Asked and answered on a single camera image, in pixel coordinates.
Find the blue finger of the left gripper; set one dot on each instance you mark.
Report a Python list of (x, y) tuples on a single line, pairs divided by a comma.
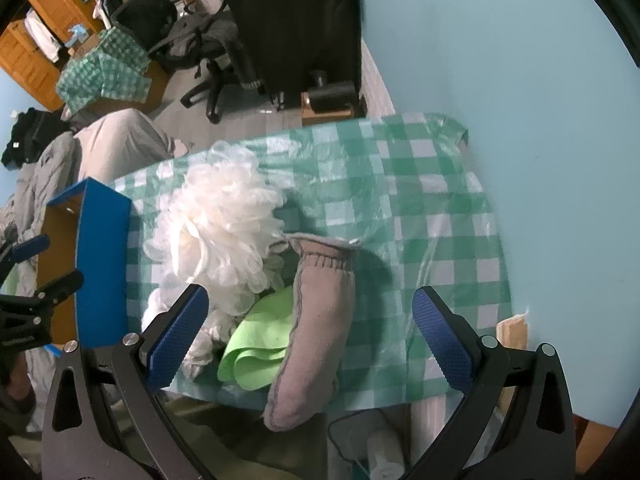
[(57, 291), (30, 248)]

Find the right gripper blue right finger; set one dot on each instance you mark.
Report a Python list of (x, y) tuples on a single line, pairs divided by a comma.
[(452, 341)]

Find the black cabinet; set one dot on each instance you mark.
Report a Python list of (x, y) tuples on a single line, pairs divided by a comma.
[(290, 40)]

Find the grey quilted blanket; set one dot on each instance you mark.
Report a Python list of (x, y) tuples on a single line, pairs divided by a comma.
[(23, 214)]

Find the blue cardboard box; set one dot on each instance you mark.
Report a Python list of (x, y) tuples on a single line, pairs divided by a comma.
[(87, 226)]

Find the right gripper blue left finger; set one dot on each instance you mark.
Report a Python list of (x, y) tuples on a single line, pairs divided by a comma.
[(170, 335)]

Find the lime green microfiber cloth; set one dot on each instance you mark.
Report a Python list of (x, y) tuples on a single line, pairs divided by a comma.
[(257, 348)]

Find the black office chair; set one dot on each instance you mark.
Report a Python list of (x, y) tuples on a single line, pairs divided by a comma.
[(180, 41)]

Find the green checkered tablecloth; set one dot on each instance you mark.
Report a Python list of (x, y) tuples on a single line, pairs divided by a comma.
[(400, 186)]

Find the grey-brown fuzzy sock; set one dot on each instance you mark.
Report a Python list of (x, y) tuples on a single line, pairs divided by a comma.
[(324, 290)]

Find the grey sofa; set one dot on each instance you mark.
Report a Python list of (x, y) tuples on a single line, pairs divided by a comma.
[(121, 143)]

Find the white mesh bath pouf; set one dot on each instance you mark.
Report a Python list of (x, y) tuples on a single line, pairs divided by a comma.
[(216, 230)]

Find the black clothes pile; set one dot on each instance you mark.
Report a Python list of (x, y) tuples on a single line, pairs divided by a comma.
[(32, 132)]

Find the wooden wardrobe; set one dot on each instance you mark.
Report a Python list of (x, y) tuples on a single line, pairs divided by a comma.
[(34, 45)]

